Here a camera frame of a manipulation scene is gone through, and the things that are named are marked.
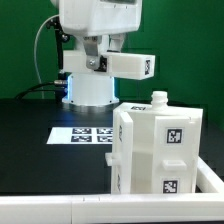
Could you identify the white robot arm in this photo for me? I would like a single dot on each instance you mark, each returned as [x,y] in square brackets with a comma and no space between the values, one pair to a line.
[89,90]

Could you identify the black camera on stand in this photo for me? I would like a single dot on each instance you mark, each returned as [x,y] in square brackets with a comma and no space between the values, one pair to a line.
[61,38]

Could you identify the white door panel with peg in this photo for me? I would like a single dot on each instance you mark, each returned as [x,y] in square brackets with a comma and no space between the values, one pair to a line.
[120,159]

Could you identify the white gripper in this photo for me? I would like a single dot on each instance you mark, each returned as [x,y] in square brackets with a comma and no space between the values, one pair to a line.
[94,18]

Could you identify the flat white panel four tags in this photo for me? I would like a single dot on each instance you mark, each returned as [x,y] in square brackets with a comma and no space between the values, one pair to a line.
[81,135]

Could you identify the white cabinet drawer box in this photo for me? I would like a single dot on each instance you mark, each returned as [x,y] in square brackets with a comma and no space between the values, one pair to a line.
[120,65]

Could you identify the white front panel with peg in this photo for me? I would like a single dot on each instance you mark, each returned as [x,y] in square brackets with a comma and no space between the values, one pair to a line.
[172,155]

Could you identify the white cabinet body box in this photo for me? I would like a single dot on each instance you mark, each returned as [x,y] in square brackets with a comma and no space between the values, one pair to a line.
[143,116]

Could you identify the white L-shaped obstacle frame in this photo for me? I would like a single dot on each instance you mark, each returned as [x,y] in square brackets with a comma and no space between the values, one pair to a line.
[206,205]

